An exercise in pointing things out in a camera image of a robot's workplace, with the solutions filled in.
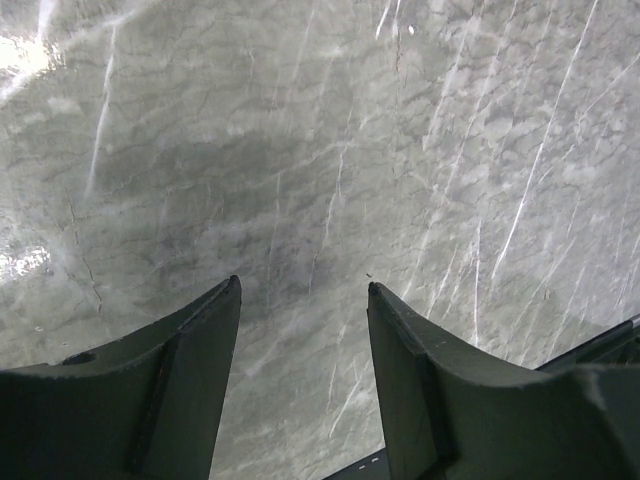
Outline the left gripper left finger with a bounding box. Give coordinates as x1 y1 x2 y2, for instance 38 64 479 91
1 277 242 479

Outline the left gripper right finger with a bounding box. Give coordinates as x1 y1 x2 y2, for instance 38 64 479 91
367 283 639 479

